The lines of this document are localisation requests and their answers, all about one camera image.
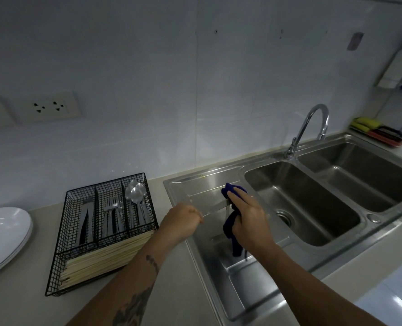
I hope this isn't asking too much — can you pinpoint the white plate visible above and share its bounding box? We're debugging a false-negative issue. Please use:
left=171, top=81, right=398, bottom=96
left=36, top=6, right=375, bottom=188
left=0, top=206, right=33, bottom=277
left=0, top=220, right=34, bottom=282

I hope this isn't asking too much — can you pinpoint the bundle of wooden chopsticks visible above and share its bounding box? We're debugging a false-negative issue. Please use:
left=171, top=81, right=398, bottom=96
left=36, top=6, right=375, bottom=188
left=60, top=230, right=154, bottom=291

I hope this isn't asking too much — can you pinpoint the dark scouring pad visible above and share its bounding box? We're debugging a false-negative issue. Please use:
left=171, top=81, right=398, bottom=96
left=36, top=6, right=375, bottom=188
left=370, top=126, right=402, bottom=139

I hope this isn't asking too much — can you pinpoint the red sponge tray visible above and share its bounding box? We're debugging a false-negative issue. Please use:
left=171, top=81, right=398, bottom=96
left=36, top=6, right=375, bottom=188
left=350, top=127, right=402, bottom=148

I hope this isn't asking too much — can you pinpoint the chrome faucet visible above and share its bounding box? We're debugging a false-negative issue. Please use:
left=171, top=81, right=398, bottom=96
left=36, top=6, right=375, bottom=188
left=285, top=104, right=330, bottom=160

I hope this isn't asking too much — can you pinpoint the person's left hand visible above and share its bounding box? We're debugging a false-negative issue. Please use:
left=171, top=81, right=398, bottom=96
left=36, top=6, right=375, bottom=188
left=158, top=202, right=205, bottom=247

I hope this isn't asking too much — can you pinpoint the yellow sponge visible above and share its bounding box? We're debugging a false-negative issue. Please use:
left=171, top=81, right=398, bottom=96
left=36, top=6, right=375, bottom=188
left=352, top=117, right=382, bottom=133

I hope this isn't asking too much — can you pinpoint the person's left forearm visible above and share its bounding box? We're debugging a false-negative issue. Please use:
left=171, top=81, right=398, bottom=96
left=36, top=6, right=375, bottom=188
left=66, top=234, right=174, bottom=326

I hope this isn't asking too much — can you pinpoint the person's right hand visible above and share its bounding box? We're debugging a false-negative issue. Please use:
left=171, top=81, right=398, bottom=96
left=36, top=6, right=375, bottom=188
left=227, top=186, right=278, bottom=257

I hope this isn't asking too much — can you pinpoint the white spray bottle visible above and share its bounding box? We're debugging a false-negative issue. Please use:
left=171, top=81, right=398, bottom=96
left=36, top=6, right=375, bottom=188
left=377, top=40, right=402, bottom=89

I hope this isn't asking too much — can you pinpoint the black wire cutlery tray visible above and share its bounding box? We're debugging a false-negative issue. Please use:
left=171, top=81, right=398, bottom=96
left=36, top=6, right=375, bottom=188
left=44, top=172, right=159, bottom=297

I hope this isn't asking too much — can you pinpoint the dark blue cloth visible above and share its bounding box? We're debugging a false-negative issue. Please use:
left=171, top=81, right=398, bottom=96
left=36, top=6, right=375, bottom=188
left=221, top=182, right=249, bottom=260

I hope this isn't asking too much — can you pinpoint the stainless steel double sink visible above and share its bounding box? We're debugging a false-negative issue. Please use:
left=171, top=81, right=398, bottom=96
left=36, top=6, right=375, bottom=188
left=162, top=132, right=402, bottom=326

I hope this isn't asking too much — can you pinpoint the person's right forearm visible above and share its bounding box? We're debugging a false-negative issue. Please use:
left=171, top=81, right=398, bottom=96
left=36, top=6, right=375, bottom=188
left=252, top=244, right=387, bottom=326

